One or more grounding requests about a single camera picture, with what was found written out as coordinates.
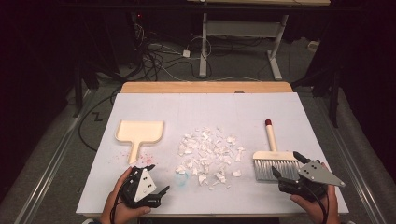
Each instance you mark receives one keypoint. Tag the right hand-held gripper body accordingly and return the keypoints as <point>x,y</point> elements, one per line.
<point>317,175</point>

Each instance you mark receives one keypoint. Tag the pile of white paper scraps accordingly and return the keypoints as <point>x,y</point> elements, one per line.
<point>205,152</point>

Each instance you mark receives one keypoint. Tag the white metal table frame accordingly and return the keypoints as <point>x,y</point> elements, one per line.
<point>239,28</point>

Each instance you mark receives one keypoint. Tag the person's right hand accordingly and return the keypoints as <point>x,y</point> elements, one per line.
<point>320,211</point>

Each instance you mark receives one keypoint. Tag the white power adapter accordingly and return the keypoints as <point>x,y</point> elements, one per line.
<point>186,53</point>

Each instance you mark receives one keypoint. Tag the black metal stand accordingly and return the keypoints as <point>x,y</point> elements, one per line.
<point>77,90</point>
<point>334,93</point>

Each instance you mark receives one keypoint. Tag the cream brush with grey bristles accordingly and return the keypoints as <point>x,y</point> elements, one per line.
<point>271,155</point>

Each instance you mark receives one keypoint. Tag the metal floor rail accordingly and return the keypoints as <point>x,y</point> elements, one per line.
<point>53,155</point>
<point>355,174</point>

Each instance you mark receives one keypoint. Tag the cream plastic dustpan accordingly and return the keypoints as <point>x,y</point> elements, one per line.
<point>140,132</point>

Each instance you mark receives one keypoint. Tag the white table cover board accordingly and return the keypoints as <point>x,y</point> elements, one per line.
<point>199,109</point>

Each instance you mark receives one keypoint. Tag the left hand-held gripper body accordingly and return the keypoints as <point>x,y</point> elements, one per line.
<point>144,186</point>

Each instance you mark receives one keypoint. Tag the person's left hand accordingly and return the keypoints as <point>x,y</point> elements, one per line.
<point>116,208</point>

